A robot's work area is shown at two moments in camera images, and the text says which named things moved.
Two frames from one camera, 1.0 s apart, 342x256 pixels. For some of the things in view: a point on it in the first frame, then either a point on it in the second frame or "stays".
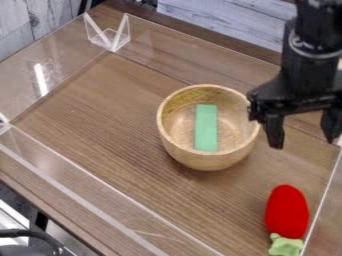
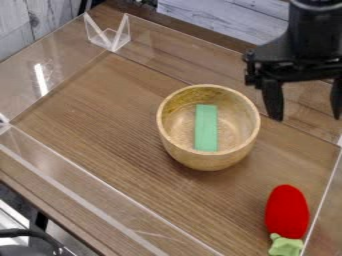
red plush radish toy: [288, 217] stays
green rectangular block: [205, 127] stays
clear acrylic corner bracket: [110, 39] stays
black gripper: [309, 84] -> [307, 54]
